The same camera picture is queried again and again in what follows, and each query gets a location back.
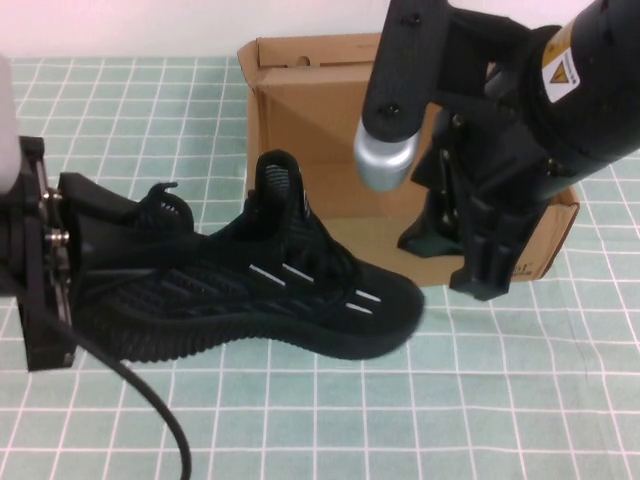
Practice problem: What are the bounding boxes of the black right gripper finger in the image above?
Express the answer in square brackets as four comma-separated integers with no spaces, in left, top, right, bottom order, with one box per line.
[448,198,545,302]
[397,197,465,260]

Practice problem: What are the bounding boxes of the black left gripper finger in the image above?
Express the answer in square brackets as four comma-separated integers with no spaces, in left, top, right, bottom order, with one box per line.
[58,172,145,237]

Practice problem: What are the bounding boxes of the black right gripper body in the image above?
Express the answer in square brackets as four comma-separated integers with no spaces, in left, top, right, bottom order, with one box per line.
[410,29,571,236]

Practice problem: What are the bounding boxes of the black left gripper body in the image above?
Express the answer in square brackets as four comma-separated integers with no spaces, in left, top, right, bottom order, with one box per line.
[18,135,85,373]

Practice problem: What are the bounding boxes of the black knit sneaker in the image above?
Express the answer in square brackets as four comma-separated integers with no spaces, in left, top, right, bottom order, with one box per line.
[74,148,426,365]

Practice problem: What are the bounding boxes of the brown cardboard shoe box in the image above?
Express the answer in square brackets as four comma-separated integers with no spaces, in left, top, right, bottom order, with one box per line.
[237,32,582,289]

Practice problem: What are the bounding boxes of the green checked tablecloth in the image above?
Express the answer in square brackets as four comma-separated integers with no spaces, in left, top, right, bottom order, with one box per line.
[0,52,640,480]

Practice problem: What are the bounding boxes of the thick black cable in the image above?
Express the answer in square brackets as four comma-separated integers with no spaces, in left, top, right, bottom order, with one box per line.
[44,299,195,480]

